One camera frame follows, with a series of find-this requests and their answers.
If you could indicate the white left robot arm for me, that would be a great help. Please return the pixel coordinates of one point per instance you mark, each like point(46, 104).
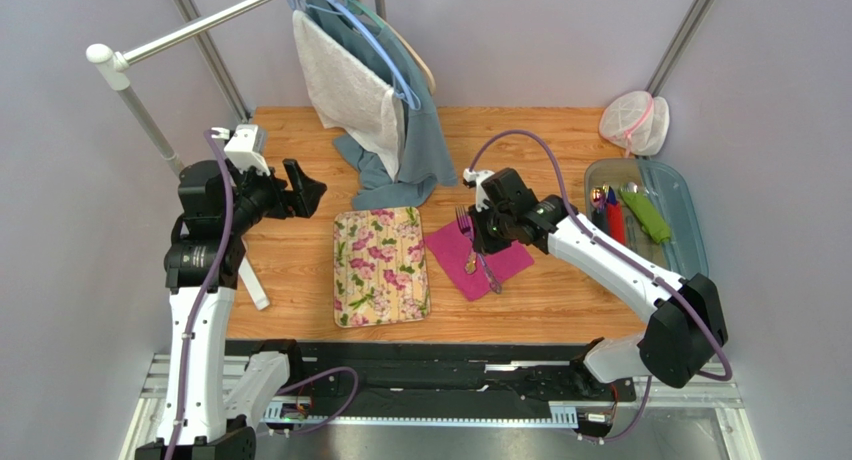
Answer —
point(202, 419)

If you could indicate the magenta paper napkin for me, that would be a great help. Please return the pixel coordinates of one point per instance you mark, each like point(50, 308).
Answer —
point(451, 250)

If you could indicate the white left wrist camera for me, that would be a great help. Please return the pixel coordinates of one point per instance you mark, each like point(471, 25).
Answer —
point(245, 149)

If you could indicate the teal blue garment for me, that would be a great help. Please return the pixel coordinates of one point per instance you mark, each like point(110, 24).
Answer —
point(425, 160)

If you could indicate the wooden hanger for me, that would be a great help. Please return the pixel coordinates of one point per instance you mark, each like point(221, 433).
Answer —
point(380, 9)

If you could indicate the blue plastic hanger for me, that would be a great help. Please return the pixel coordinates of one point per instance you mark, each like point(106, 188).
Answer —
point(402, 89)

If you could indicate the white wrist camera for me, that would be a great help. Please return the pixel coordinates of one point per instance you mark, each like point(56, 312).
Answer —
point(245, 149)
point(474, 179)

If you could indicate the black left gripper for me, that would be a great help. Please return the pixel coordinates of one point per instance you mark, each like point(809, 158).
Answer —
point(305, 194)

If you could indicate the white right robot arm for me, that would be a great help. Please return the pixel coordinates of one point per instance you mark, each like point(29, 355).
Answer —
point(683, 317)

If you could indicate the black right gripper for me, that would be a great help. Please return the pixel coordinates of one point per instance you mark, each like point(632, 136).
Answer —
point(485, 232)

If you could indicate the red handled utensil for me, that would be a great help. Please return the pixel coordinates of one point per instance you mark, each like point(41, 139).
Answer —
point(616, 223)

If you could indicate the white mesh laundry bag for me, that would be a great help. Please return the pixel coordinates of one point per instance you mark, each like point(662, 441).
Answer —
point(637, 122)

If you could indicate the teal plastic tray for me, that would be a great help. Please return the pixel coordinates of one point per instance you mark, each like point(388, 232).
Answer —
point(684, 253)

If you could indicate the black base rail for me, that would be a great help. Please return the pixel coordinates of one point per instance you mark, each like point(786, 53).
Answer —
point(432, 365)

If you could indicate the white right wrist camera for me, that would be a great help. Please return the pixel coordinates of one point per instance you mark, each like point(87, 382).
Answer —
point(474, 179)

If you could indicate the floral placemat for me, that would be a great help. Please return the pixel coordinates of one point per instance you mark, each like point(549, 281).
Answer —
point(380, 269)

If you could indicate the green handled utensil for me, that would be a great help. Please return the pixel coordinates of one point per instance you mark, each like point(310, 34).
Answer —
point(646, 213)

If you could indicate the green plastic hanger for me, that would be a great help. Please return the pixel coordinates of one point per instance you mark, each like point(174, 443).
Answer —
point(363, 6)

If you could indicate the white clothes rack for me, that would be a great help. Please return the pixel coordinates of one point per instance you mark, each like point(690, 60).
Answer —
point(113, 66)

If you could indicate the white towel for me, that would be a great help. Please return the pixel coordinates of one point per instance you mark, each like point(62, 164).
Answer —
point(347, 94)

